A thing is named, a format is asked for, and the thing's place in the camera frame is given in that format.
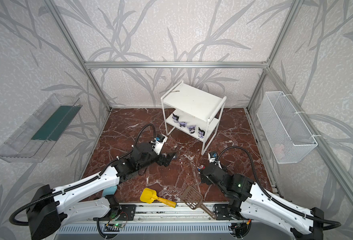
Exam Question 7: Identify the white wire mesh basket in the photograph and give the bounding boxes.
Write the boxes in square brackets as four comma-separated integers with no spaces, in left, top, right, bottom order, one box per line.
[256,91,318,164]

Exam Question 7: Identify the white two-tier shelf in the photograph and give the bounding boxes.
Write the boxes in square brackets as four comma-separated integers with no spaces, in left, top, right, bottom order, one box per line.
[161,80,226,155]

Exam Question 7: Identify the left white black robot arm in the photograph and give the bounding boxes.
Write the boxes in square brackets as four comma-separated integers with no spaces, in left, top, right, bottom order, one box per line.
[9,141,177,240]

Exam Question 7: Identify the purple caped Kuromi figure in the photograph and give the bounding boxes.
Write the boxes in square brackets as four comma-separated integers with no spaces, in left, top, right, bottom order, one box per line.
[187,125,196,134]

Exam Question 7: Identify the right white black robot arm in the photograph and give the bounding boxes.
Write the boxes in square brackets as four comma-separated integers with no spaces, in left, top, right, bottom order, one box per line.
[200,163,341,240]

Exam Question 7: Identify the yellow toy shovel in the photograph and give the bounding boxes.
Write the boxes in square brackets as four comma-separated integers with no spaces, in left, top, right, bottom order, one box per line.
[140,188,177,208]

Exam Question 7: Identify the dark purple small figure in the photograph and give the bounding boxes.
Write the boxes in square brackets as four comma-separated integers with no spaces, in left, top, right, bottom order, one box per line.
[179,122,187,128]

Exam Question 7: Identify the small circuit board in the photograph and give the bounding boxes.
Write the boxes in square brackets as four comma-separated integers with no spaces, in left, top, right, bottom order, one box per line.
[105,223,126,232]

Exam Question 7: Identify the brown slotted toy spatula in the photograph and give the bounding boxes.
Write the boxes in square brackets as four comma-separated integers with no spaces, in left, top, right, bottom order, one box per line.
[180,186,216,220]

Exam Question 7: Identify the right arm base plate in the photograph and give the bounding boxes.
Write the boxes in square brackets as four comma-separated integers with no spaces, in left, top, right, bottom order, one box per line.
[213,204,233,221]

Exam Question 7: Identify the black purple Kuromi figure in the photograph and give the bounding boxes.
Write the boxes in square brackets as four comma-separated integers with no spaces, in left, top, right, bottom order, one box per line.
[172,113,179,123]

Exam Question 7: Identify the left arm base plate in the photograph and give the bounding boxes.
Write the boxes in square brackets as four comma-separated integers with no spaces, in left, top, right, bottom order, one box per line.
[105,205,136,221]

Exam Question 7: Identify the clear plastic wall bin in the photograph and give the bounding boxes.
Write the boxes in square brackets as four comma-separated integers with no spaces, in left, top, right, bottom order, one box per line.
[0,94,83,163]

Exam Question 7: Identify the pink item in basket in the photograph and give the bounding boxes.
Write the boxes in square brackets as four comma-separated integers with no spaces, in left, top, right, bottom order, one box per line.
[273,144,285,161]

